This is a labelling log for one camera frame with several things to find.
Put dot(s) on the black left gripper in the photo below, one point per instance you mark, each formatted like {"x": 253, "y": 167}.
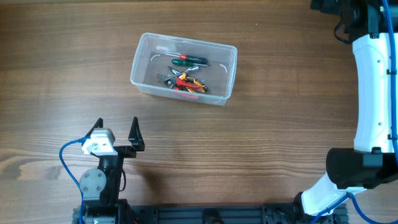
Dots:
{"x": 130, "y": 152}

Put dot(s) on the red handled pruning snips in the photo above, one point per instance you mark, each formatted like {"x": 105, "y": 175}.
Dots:
{"x": 183, "y": 87}

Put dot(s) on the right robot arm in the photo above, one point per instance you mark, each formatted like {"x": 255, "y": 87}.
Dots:
{"x": 371, "y": 27}

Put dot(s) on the orange black needle nose pliers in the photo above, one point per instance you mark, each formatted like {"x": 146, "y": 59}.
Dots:
{"x": 190, "y": 79}

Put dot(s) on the green handled screwdriver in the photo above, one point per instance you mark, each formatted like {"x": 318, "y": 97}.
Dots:
{"x": 184, "y": 63}

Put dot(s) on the clear plastic storage container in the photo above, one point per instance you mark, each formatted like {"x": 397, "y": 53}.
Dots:
{"x": 218, "y": 76}

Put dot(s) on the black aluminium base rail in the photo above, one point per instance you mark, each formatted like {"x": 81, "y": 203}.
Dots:
{"x": 261, "y": 214}

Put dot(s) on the black red handled screwdriver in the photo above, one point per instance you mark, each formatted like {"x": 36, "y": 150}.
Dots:
{"x": 189, "y": 58}

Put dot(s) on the silver flex socket wrench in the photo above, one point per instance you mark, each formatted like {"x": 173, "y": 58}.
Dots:
{"x": 176, "y": 73}

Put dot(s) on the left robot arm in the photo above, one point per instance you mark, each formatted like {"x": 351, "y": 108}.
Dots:
{"x": 100, "y": 187}

